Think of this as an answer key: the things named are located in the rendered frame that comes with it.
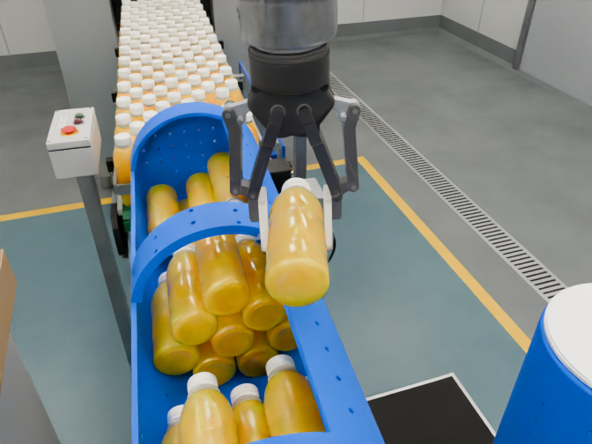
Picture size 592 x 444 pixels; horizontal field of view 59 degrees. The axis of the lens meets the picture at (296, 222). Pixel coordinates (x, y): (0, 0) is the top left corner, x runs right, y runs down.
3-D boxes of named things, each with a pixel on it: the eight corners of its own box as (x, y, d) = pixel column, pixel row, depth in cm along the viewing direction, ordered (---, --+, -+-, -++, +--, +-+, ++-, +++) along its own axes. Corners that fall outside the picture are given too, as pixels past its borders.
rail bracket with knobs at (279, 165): (259, 207, 139) (257, 173, 133) (254, 193, 145) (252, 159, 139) (295, 202, 141) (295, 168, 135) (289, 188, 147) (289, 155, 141)
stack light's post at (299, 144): (295, 332, 223) (295, 79, 159) (293, 325, 226) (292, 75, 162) (305, 330, 224) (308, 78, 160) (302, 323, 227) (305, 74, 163)
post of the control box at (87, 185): (137, 399, 196) (71, 163, 138) (137, 390, 199) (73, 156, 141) (149, 397, 197) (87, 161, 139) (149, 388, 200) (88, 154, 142)
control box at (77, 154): (55, 180, 131) (44, 142, 125) (63, 144, 147) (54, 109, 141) (98, 174, 133) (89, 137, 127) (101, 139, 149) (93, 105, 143)
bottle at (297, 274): (316, 320, 58) (311, 221, 73) (342, 273, 54) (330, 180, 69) (255, 303, 56) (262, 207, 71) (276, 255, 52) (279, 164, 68)
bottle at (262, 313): (233, 324, 77) (217, 248, 92) (267, 341, 81) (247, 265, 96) (265, 293, 75) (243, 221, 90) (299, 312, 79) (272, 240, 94)
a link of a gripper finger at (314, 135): (293, 96, 53) (307, 91, 53) (331, 184, 59) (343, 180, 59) (293, 112, 50) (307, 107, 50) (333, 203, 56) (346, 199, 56)
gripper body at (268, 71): (332, 26, 51) (331, 116, 56) (245, 30, 51) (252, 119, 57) (337, 51, 45) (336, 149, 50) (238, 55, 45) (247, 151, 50)
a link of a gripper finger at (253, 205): (257, 183, 56) (229, 184, 56) (260, 222, 59) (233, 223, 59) (258, 176, 57) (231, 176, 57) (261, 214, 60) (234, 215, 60)
